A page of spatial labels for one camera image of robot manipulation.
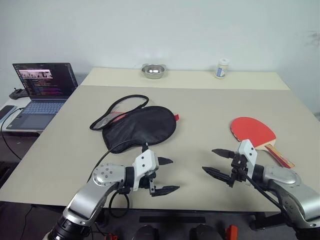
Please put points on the dark rounded shape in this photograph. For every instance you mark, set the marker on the dark rounded shape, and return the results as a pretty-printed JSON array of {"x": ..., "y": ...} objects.
[
  {"x": 203, "y": 233},
  {"x": 146, "y": 233}
]

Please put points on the red and black clamp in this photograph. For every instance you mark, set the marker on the red and black clamp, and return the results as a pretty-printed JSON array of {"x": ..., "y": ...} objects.
[
  {"x": 111, "y": 237},
  {"x": 231, "y": 233}
]

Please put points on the small steel bowl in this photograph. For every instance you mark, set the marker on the small steel bowl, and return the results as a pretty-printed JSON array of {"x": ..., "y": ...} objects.
[{"x": 153, "y": 73}]

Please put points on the red table tennis paddle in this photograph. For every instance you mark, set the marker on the red table tennis paddle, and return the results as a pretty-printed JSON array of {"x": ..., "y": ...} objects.
[{"x": 250, "y": 127}]

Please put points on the black bar under table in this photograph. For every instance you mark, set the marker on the black bar under table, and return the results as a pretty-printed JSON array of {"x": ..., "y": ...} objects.
[{"x": 172, "y": 220}]

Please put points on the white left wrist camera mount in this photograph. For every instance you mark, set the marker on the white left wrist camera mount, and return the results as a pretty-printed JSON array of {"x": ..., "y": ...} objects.
[{"x": 145, "y": 160}]

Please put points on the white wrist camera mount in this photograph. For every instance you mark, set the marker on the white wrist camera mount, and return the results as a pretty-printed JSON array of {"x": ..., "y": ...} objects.
[
  {"x": 248, "y": 152},
  {"x": 145, "y": 160}
]

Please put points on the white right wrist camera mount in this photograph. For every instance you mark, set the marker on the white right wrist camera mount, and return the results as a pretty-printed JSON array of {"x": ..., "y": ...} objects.
[{"x": 248, "y": 152}]

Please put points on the black smartphone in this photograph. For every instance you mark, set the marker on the black smartphone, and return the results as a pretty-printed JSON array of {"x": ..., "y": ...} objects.
[{"x": 6, "y": 111}]

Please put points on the white side table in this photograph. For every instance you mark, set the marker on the white side table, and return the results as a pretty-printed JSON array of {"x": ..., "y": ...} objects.
[{"x": 15, "y": 140}]

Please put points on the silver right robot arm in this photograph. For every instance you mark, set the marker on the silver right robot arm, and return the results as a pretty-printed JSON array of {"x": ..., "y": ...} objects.
[{"x": 297, "y": 192}]

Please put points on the white plastic bottle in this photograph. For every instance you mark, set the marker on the white plastic bottle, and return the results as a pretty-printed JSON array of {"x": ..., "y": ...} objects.
[{"x": 222, "y": 72}]

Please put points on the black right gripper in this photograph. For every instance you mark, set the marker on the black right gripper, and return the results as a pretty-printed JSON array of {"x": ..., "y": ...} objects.
[{"x": 238, "y": 170}]

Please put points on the open grey laptop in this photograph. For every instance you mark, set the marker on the open grey laptop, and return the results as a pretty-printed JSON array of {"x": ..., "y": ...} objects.
[{"x": 45, "y": 80}]

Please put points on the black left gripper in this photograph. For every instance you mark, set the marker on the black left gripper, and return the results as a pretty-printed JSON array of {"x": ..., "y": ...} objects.
[{"x": 145, "y": 183}]

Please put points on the black and red paddle case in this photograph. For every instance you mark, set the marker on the black and red paddle case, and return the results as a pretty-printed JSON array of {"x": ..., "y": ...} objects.
[{"x": 140, "y": 125}]

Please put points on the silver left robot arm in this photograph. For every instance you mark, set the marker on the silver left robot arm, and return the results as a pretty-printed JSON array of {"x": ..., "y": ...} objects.
[{"x": 85, "y": 200}]

